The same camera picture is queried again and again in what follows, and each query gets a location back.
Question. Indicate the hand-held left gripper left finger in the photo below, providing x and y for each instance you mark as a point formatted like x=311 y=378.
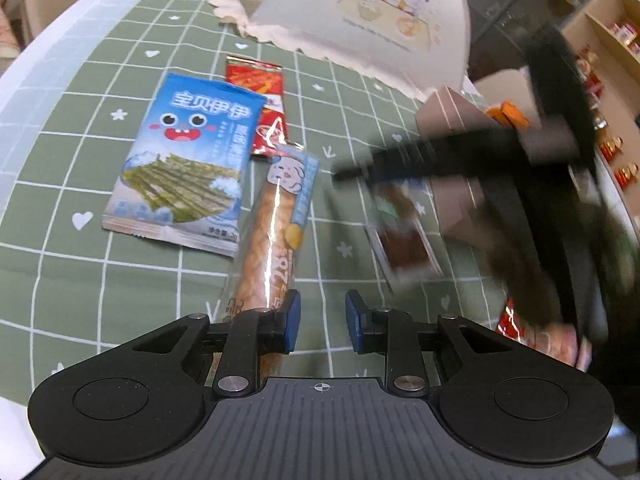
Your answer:
x=292 y=317

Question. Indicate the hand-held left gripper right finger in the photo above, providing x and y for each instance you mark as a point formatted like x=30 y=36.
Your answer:
x=355 y=322

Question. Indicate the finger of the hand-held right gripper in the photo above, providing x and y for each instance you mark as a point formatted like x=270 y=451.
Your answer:
x=425 y=160

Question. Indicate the pink gift box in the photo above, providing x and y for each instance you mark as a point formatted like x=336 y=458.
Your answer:
x=450 y=110

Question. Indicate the long bread stick packet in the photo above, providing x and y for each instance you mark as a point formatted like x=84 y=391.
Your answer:
x=272 y=240

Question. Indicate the small brown snack packet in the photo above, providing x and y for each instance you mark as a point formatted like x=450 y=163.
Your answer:
x=405 y=255

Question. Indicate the red spicy strip packet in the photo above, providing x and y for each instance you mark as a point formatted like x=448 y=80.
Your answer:
x=260 y=110

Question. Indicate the large red snack packet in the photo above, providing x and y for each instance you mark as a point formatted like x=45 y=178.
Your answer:
x=535 y=335

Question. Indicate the blue seaweed snack packet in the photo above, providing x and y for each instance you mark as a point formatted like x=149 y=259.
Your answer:
x=185 y=160

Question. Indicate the orange package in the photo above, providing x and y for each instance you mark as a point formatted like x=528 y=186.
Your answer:
x=510 y=115

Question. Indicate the white mesh food cover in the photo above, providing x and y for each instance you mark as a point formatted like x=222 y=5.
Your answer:
x=360 y=25

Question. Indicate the green grid tablecloth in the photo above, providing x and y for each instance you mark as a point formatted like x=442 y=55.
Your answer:
x=100 y=285

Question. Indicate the wooden wall shelf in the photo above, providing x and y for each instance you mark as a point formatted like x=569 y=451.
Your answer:
x=620 y=10

